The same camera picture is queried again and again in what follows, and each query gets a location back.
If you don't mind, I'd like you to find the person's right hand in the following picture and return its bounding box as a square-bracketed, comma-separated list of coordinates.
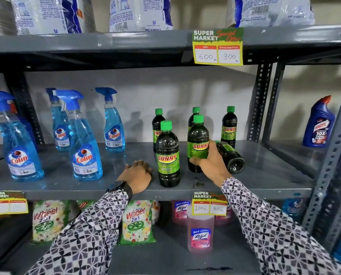
[189, 140, 233, 188]

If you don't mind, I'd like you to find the person's left hand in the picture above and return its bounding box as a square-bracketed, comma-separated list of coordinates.
[117, 160, 154, 195]

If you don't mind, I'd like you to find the dark green-capped cleaner bottle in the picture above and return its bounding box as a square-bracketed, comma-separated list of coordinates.
[152, 108, 166, 154]
[215, 141, 246, 174]
[188, 107, 201, 130]
[221, 106, 238, 149]
[155, 120, 181, 188]
[187, 115, 210, 173]

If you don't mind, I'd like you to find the person's left forearm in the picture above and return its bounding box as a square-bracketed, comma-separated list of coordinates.
[25, 188, 130, 275]

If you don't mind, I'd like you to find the person's right forearm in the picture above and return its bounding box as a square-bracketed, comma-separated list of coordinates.
[221, 177, 341, 275]

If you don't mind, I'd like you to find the black wrist watch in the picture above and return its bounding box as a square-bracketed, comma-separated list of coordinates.
[106, 180, 133, 201]

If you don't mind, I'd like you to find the blue glass cleaner spray bottle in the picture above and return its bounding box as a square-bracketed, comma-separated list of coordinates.
[95, 87, 126, 153]
[0, 91, 45, 182]
[45, 88, 71, 153]
[55, 89, 104, 182]

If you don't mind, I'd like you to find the yellow green price tag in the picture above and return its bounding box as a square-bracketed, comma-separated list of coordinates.
[192, 27, 244, 66]
[0, 191, 29, 216]
[192, 191, 228, 217]

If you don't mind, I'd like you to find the green white detergent packet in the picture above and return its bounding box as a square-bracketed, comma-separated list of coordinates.
[119, 200, 157, 246]
[76, 200, 97, 213]
[32, 200, 71, 244]

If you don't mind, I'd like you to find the pink floor cleaner bottle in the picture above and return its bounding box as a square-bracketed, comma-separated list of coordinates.
[215, 205, 234, 226]
[172, 200, 191, 225]
[187, 205, 215, 253]

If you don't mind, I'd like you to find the grey metal shelf rack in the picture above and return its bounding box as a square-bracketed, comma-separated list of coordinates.
[261, 61, 341, 255]
[0, 24, 341, 275]

